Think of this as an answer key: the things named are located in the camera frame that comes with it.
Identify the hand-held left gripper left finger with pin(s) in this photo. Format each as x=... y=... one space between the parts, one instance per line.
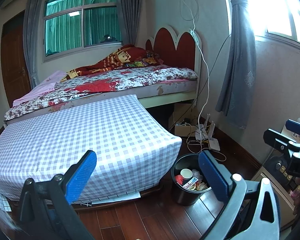
x=82 y=175

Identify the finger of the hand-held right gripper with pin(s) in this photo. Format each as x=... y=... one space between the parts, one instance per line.
x=272 y=137
x=296 y=127

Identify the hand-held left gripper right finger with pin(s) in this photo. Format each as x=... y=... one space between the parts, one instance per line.
x=212 y=175

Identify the cream cloth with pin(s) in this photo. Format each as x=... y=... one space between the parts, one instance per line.
x=201 y=185

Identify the small cream printed box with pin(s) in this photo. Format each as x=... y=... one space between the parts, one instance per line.
x=190 y=183

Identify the red paper cup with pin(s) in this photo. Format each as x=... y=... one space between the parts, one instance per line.
x=186 y=174

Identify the red wrapper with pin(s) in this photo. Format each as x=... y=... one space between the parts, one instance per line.
x=179 y=180

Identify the black bin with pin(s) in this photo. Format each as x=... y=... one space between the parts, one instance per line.
x=185 y=195

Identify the white router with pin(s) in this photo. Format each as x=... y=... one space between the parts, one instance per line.
x=213 y=145

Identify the cardboard box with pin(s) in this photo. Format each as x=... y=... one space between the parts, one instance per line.
x=182 y=130

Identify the grey curtain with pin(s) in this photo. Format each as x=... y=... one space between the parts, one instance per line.
x=128 y=12
x=237 y=67
x=31 y=42

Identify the pink cloth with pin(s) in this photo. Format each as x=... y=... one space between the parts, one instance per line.
x=47 y=82

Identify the bed with floral bedding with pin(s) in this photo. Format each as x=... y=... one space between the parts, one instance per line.
x=170 y=45
x=140 y=76

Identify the small white-framed window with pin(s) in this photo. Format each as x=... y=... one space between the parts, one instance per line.
x=272 y=10

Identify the red printed blanket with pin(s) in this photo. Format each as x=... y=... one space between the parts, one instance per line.
x=115 y=57

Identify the colourful pillow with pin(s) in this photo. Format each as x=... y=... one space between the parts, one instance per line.
x=145 y=61

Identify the brown wooden door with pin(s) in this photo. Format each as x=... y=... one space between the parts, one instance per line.
x=13 y=62

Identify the small black object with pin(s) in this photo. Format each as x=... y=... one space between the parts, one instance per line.
x=107 y=38

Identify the large sliding window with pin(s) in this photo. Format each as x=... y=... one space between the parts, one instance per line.
x=62 y=30

